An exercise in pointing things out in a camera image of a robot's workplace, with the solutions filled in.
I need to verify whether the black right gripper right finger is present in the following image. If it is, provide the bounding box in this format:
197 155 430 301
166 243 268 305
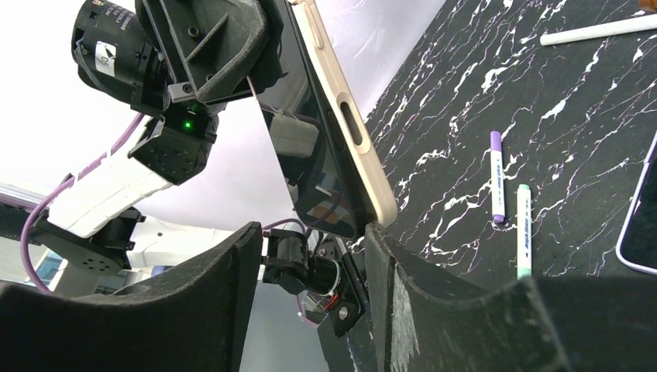
364 223 656 371

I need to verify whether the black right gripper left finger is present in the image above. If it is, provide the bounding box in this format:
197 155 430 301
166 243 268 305
1 222 263 371

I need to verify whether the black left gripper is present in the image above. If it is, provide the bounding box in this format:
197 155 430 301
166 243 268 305
71 1 283 143

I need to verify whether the phone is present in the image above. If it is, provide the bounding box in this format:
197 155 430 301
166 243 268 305
615 136 656 275
250 1 397 240

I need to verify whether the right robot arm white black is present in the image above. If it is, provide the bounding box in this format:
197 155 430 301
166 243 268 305
1 222 656 371

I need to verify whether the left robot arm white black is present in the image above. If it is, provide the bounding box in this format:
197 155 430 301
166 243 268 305
21 1 292 275

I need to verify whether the green capped marker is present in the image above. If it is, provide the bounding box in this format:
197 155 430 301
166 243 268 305
517 184 532 280

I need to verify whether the purple capped marker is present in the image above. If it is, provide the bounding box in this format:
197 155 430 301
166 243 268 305
490 131 506 224

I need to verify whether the white marker pen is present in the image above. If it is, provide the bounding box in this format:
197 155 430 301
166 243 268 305
539 14 656 47

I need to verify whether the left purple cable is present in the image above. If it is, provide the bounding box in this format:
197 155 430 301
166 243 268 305
19 112 147 295

